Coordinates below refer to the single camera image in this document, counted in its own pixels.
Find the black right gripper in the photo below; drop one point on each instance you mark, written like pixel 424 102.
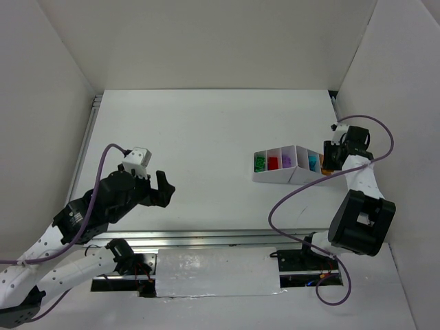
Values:
pixel 331 159

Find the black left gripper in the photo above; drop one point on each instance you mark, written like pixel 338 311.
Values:
pixel 151 192

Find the yellow round lego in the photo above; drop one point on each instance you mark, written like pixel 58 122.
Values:
pixel 326 170

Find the teal and brown lego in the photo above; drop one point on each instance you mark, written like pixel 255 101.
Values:
pixel 312 160

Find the lilac rectangular lego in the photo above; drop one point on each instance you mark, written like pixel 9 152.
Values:
pixel 288 161

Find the red rectangular lego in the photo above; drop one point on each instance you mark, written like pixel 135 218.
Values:
pixel 272 163

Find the small green square lego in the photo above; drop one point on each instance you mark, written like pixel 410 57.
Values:
pixel 259 163

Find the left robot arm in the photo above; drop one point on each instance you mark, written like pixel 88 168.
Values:
pixel 38 277

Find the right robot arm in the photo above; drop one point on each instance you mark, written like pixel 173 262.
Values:
pixel 364 217

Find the white compartment organizer tray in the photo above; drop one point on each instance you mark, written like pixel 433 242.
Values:
pixel 297 175

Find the white foil-taped panel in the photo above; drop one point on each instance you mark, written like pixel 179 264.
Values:
pixel 229 271

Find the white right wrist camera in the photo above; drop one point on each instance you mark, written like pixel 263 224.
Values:
pixel 339 132

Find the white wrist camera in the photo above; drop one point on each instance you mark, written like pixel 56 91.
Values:
pixel 135 162
pixel 339 132

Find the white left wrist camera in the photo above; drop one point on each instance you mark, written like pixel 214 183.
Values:
pixel 135 162

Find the aluminium table rail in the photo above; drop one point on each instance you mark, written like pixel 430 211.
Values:
pixel 139 240

